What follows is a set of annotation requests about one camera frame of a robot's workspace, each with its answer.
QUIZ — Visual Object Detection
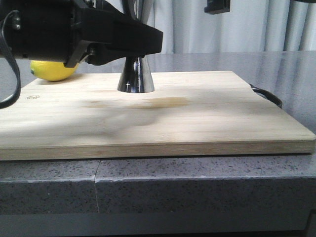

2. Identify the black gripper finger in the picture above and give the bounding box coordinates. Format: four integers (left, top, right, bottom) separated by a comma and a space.
82, 7, 163, 66

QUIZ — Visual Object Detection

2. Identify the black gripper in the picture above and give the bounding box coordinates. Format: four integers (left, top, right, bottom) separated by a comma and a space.
9, 0, 91, 68
204, 0, 231, 14

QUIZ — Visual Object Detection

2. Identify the silver double jigger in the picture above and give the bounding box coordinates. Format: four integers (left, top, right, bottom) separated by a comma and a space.
118, 0, 155, 93

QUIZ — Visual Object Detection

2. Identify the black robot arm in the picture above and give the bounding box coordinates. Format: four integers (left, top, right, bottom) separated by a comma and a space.
0, 0, 163, 68

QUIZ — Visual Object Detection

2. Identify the grey curtain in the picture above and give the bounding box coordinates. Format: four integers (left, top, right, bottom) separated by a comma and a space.
148, 0, 316, 54

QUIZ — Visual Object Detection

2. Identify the yellow lemon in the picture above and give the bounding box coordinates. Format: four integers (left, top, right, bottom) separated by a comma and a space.
30, 60, 79, 81

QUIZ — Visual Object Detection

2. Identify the wooden cutting board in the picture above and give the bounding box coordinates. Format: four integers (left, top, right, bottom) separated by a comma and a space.
0, 71, 316, 160

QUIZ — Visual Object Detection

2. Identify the black ribbon cable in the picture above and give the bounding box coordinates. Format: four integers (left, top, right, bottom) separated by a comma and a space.
0, 10, 22, 110

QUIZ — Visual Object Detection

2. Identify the black board handle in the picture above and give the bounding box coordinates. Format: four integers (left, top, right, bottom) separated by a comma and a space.
249, 84, 283, 108

